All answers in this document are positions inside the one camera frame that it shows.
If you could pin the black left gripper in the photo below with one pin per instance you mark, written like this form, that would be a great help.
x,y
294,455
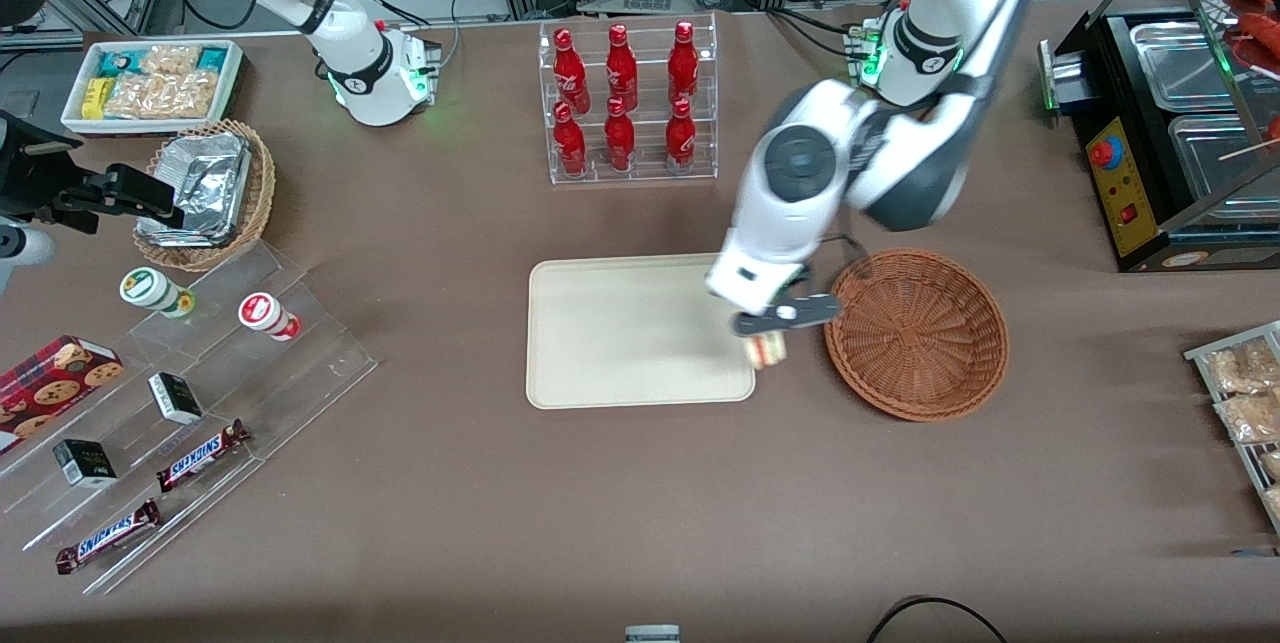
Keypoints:
x,y
799,277

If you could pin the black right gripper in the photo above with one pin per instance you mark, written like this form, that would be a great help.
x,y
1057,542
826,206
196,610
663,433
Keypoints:
x,y
32,174

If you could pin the triangular sandwich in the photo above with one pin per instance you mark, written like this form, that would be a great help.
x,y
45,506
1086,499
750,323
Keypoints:
x,y
767,350

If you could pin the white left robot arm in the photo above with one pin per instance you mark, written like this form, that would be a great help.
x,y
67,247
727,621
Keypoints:
x,y
800,163

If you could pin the brown round wicker basket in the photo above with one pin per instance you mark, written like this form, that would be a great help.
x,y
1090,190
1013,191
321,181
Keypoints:
x,y
915,333

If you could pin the light wicker basket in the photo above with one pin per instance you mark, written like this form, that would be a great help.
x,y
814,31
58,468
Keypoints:
x,y
262,193

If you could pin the cream rectangular tray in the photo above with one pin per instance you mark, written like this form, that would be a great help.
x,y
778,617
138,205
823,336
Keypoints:
x,y
630,333

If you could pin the tray of wrapped pastries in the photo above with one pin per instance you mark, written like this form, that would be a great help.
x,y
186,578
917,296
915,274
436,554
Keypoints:
x,y
1230,433

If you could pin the yellow snack pack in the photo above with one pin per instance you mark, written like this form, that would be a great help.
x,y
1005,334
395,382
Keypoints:
x,y
94,98

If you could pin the green lid yogurt cup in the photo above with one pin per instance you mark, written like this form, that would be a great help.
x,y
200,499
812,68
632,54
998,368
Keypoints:
x,y
150,289

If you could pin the silver foil container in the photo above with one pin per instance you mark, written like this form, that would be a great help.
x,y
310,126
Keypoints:
x,y
210,183

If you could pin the large clear cracker bag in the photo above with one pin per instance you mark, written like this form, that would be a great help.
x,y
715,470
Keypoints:
x,y
165,95

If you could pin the teal snack pack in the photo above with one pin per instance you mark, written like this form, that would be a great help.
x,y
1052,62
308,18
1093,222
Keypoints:
x,y
212,58
116,63

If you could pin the small clear cracker bag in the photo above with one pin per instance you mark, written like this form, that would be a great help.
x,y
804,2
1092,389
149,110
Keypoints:
x,y
170,58

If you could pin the white rectangular snack bin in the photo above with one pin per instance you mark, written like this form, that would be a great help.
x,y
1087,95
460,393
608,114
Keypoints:
x,y
232,73

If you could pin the red lid yogurt cup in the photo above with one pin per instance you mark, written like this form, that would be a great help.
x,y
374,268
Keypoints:
x,y
264,313

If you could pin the red cookie box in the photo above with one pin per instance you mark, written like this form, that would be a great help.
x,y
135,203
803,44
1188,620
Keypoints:
x,y
50,388

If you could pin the red cola bottle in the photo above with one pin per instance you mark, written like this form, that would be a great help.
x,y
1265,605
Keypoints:
x,y
619,138
570,143
680,138
570,73
683,63
621,68

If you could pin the small black carton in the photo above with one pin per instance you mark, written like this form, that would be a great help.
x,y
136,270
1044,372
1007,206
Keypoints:
x,y
85,463
176,398

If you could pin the clear acrylic bottle rack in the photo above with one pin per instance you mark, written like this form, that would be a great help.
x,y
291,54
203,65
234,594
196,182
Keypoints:
x,y
640,138

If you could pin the clear acrylic stepped stand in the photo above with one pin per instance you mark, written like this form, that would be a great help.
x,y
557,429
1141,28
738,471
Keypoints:
x,y
300,373

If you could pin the snickers bar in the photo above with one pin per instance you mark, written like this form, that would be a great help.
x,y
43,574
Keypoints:
x,y
200,456
108,535

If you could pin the grey white box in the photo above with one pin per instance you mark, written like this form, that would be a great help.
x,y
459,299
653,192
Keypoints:
x,y
652,634

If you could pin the black hot dog roller machine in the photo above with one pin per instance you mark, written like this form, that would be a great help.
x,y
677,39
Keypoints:
x,y
1125,193

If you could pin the steel pan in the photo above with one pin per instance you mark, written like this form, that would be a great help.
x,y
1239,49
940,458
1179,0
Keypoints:
x,y
1215,168
1175,63

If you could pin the clear fried snack pack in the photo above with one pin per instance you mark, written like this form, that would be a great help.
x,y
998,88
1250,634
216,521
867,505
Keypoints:
x,y
1274,503
1250,416
1245,368
1271,465

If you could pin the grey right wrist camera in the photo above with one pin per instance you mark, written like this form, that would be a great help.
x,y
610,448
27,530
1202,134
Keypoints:
x,y
25,253

